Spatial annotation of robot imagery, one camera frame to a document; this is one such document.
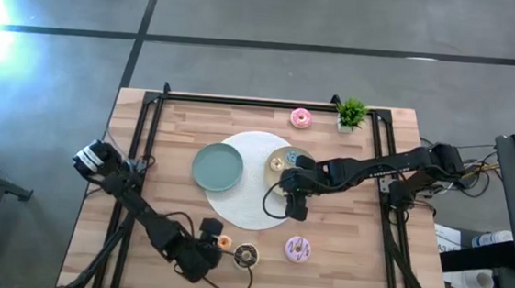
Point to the large donut chocolate icing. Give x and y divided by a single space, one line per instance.
240 250

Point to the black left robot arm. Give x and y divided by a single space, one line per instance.
141 211

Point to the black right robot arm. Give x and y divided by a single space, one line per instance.
375 169

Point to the black aluminium table frame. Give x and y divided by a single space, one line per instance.
265 103

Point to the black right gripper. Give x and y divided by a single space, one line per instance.
300 179

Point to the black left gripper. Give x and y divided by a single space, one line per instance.
198 259

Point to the large donut purple icing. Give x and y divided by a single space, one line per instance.
291 243

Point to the teal round plate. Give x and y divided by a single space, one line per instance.
218 167

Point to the small potted green plant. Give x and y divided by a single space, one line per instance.
352 112

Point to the white paper sheet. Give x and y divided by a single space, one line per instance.
448 239

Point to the white plastic bottle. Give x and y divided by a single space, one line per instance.
491 238

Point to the grey metal mounting bracket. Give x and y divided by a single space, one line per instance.
385 185

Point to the white paper cup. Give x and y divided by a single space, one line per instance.
480 283

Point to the small donut yellow icing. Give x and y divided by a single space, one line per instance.
228 239

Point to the white round woven placemat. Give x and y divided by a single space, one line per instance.
238 209

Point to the large donut pink icing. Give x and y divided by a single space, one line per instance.
296 114

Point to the beige round plate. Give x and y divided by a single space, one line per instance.
275 178

